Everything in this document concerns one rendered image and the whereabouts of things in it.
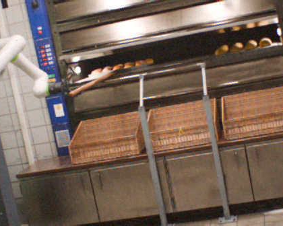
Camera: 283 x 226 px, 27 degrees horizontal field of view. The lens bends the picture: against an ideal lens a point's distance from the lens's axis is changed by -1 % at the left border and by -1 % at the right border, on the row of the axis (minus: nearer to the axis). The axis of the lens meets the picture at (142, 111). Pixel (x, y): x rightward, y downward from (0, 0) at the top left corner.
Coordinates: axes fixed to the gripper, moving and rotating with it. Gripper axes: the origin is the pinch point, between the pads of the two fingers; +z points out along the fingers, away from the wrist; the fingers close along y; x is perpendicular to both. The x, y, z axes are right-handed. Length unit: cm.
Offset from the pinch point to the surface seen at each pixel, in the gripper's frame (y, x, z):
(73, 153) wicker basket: 52, -5, -21
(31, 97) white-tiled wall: 7, -56, -65
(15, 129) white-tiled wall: 32, -56, -86
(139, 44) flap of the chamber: -20, -41, 40
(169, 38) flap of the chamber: -20, -40, 65
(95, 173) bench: 70, -1, -5
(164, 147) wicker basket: 59, -5, 51
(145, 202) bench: 99, -1, 30
